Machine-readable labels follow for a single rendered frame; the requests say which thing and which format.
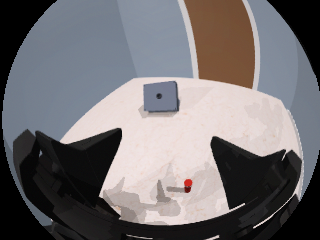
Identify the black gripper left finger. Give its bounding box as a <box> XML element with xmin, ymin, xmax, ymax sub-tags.
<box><xmin>35</xmin><ymin>128</ymin><xmax>123</xmax><ymax>208</ymax></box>

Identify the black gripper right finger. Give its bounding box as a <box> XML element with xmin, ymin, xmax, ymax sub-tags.
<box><xmin>209</xmin><ymin>136</ymin><xmax>287</xmax><ymax>209</ymax></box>

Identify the red peg with white band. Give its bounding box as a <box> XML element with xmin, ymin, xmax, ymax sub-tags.
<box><xmin>184</xmin><ymin>179</ymin><xmax>193</xmax><ymax>193</ymax></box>

